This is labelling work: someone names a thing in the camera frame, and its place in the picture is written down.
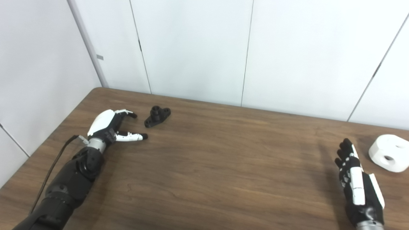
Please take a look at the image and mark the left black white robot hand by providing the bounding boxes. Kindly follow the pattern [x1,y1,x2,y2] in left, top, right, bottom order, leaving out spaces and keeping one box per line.
[87,109,149,148]

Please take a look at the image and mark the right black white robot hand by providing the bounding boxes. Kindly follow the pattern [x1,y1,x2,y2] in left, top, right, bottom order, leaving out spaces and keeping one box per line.
[334,138,386,226]

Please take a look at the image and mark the round white plastic piece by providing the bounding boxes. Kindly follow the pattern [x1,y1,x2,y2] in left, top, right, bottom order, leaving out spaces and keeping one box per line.
[368,134,409,173]

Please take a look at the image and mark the black plastic holder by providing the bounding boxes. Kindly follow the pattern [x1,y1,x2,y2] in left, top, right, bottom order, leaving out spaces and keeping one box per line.
[144,106,172,128]

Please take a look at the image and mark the gray wall corner trim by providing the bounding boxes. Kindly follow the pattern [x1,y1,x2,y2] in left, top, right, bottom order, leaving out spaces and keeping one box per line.
[67,0,110,88]

